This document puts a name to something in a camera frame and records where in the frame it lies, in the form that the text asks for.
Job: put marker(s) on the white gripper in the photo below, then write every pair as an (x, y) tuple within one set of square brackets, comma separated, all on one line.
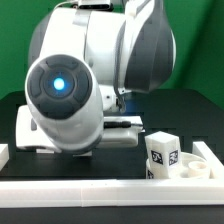
[(30, 135)]

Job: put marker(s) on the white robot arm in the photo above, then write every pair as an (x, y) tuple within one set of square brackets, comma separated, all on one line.
[(82, 61)]

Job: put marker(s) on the paper sheet with tags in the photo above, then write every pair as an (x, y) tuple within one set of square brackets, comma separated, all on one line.
[(123, 122)]

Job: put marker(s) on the white left fence wall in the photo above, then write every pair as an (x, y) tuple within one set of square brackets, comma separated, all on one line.
[(4, 155)]

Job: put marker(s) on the white fence wall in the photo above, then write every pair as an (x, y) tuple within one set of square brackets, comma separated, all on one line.
[(4, 155), (202, 150), (100, 193)]

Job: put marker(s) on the white front fence wall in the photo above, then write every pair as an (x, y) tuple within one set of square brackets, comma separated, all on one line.
[(100, 193)]

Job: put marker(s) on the white camera on mount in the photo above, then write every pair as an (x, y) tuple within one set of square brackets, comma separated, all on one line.
[(95, 4)]

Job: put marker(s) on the white right fence wall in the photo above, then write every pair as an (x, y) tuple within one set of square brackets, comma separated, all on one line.
[(202, 150)]

